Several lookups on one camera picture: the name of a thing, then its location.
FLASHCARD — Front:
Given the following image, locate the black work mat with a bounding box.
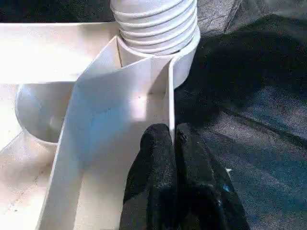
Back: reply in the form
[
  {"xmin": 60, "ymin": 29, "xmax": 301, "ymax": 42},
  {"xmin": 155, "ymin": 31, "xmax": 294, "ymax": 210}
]
[{"xmin": 0, "ymin": 0, "xmax": 307, "ymax": 230}]

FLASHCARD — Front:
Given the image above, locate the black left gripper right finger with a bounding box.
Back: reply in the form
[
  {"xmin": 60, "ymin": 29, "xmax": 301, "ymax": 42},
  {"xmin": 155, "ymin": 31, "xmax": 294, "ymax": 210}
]
[{"xmin": 175, "ymin": 123, "xmax": 250, "ymax": 230}]

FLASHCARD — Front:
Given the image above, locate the white plastic table top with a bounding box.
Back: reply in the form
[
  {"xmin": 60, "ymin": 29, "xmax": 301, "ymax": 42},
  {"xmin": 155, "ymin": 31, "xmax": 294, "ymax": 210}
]
[{"xmin": 0, "ymin": 22, "xmax": 201, "ymax": 230}]

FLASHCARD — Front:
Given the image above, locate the white plastic table leg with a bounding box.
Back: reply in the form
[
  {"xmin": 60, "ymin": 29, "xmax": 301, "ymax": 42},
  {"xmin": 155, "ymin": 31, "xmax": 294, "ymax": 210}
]
[{"xmin": 110, "ymin": 0, "xmax": 198, "ymax": 56}]

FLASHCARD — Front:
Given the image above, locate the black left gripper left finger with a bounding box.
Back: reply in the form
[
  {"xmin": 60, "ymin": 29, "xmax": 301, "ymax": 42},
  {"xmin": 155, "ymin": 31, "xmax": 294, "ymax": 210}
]
[{"xmin": 119, "ymin": 124, "xmax": 179, "ymax": 230}]

